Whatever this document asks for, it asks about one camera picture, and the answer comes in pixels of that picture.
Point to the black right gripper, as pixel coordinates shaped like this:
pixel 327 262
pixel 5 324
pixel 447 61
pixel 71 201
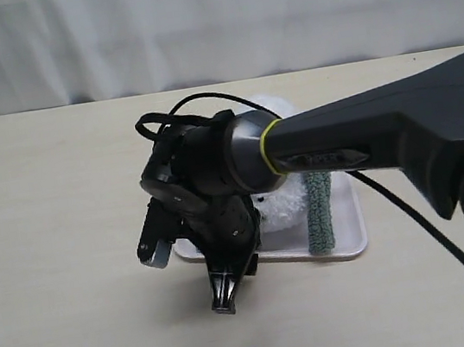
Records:
pixel 226 231

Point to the white rectangular tray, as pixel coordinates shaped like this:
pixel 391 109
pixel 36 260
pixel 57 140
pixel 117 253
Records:
pixel 291 245

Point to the white plush snowman toy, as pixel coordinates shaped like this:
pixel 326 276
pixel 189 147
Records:
pixel 283 208

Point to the green knitted scarf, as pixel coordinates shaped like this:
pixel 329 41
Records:
pixel 321 238

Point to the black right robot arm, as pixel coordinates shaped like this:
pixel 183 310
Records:
pixel 203 170

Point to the white curtain backdrop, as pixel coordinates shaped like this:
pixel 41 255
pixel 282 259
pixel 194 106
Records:
pixel 59 52

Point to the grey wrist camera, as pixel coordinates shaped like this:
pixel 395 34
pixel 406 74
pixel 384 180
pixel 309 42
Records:
pixel 160 230

